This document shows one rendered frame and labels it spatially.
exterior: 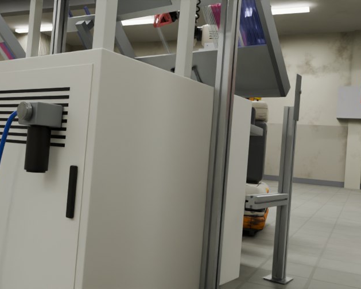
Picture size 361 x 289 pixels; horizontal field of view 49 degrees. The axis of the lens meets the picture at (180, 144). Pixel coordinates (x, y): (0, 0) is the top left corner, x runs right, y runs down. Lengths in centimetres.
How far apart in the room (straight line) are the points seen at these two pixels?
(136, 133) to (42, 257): 31
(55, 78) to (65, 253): 35
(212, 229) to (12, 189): 50
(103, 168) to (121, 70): 20
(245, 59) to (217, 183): 65
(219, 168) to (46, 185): 45
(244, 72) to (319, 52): 794
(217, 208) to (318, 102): 829
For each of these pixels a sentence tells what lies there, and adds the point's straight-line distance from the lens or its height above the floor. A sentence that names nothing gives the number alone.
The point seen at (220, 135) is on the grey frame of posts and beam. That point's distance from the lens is 106.
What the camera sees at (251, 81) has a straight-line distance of 162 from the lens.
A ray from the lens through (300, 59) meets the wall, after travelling 952.
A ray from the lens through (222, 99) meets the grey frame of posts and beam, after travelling 107.
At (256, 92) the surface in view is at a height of 70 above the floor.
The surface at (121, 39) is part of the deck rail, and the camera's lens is 181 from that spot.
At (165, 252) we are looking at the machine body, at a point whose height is 20.
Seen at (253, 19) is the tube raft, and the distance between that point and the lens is 148.
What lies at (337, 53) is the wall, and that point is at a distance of 947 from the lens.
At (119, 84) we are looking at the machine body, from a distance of 81.
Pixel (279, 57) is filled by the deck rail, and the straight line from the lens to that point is 150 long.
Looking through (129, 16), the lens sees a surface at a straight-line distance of 174.
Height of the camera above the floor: 43
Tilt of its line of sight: 1 degrees up
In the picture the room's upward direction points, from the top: 5 degrees clockwise
